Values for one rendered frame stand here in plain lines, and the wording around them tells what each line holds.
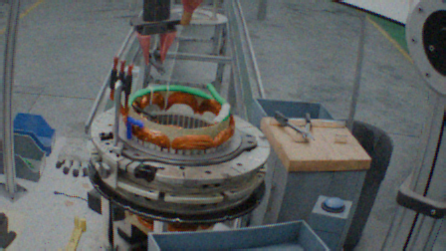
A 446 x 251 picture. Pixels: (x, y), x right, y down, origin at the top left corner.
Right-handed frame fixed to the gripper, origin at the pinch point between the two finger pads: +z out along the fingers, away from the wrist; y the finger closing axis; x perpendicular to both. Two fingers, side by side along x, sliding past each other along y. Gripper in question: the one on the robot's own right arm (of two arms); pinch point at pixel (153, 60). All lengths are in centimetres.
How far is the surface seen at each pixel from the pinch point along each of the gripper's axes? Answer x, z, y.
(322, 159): 23.9, 13.6, -26.0
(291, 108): -5.8, 15.9, -32.3
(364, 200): -80, 98, -111
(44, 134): -49, 35, 27
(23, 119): -52, 30, 34
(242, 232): 45.4, 11.7, -2.5
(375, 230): -96, 133, -135
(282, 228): 45.1, 12.6, -9.1
